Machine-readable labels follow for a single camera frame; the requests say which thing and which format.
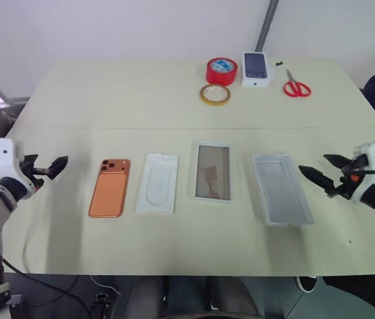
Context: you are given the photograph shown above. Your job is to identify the red handled scissors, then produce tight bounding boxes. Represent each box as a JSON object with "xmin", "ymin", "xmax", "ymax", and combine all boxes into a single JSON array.
[{"xmin": 283, "ymin": 68, "xmax": 313, "ymax": 98}]

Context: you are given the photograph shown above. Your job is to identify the red tape roll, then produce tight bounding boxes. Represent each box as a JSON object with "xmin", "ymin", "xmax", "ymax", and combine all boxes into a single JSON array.
[{"xmin": 206, "ymin": 56, "xmax": 239, "ymax": 86}]

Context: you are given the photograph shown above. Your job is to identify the white shoe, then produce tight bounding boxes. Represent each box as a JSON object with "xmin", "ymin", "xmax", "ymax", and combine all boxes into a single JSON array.
[{"xmin": 295, "ymin": 275, "xmax": 318, "ymax": 294}]

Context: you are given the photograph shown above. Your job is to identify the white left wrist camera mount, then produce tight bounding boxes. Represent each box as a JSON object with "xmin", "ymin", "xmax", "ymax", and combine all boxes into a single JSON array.
[{"xmin": 0, "ymin": 137, "xmax": 25, "ymax": 187}]

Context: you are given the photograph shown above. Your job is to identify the black floor cable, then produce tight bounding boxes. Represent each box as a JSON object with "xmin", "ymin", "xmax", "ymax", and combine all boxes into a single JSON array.
[{"xmin": 3, "ymin": 258, "xmax": 82, "ymax": 300}]

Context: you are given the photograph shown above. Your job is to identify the white box with dark phone print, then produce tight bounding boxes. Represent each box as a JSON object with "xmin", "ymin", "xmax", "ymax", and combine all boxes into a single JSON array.
[{"xmin": 242, "ymin": 51, "xmax": 276, "ymax": 88}]

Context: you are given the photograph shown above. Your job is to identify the thin yellow tape roll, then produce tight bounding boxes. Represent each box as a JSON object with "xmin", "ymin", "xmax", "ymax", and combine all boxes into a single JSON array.
[{"xmin": 198, "ymin": 84, "xmax": 232, "ymax": 107}]

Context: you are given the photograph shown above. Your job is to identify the grey metal pole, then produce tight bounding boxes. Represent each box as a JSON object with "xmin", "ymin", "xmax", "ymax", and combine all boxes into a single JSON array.
[{"xmin": 255, "ymin": 0, "xmax": 280, "ymax": 53}]

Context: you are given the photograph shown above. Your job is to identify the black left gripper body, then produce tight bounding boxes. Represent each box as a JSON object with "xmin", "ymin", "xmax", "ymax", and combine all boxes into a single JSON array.
[{"xmin": 20, "ymin": 161, "xmax": 48, "ymax": 195}]

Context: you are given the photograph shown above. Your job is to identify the thin white floor cable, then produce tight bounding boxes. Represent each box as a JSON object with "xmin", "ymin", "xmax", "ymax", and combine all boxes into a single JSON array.
[{"xmin": 90, "ymin": 274, "xmax": 122, "ymax": 296}]

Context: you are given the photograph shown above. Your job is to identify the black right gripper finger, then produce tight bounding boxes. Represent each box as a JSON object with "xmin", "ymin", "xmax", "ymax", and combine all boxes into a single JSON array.
[
  {"xmin": 298, "ymin": 165, "xmax": 337, "ymax": 194},
  {"xmin": 323, "ymin": 154, "xmax": 354, "ymax": 171}
]

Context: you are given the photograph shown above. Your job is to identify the orange smartphone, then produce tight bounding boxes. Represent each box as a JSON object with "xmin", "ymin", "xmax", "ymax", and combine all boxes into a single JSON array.
[{"xmin": 88, "ymin": 158, "xmax": 131, "ymax": 219}]

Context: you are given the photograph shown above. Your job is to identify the white moulded tray insert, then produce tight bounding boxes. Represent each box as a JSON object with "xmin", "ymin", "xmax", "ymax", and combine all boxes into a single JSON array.
[{"xmin": 135, "ymin": 152, "xmax": 180, "ymax": 215}]

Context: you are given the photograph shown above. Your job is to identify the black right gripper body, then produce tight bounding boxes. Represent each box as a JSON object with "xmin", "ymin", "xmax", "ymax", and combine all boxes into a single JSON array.
[{"xmin": 325, "ymin": 156, "xmax": 368, "ymax": 199}]

